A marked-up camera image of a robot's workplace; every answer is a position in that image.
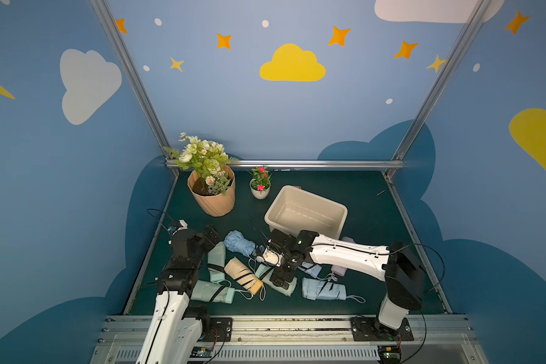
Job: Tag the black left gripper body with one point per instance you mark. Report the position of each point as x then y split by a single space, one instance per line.
209 236

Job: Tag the light blue umbrella front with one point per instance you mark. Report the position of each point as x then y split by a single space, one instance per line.
322 290

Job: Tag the light blue umbrella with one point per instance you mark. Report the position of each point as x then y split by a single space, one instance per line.
313 270
322 290

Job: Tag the sky blue umbrella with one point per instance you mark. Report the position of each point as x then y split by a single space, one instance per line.
236 242

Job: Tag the orange beige umbrella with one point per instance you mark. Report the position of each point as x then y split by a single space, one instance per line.
243 275

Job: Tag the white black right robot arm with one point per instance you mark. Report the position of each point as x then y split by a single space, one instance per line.
397 266

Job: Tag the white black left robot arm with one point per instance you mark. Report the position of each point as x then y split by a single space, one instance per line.
176 327

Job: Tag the light blue umbrella centre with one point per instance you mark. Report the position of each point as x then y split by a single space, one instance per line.
313 270

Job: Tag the beige plastic storage box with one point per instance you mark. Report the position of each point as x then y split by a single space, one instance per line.
294 210

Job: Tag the lilac purple folded umbrella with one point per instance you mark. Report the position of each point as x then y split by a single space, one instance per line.
340 271

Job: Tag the large flower pot brown wrap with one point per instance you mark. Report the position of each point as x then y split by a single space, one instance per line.
211 182

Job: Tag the small white pot pink flowers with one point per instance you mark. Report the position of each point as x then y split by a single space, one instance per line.
260 183

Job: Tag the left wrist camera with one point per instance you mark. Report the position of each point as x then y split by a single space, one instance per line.
176 226

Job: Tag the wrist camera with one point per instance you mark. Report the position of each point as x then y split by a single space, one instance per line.
176 226
269 257

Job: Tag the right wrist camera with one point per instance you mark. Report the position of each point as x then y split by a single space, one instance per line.
269 257

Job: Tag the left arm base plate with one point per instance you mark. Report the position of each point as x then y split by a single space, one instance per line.
219 329

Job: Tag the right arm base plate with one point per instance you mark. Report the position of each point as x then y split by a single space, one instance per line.
370 329

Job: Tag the aluminium front rail frame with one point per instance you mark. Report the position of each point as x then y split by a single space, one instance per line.
329 339

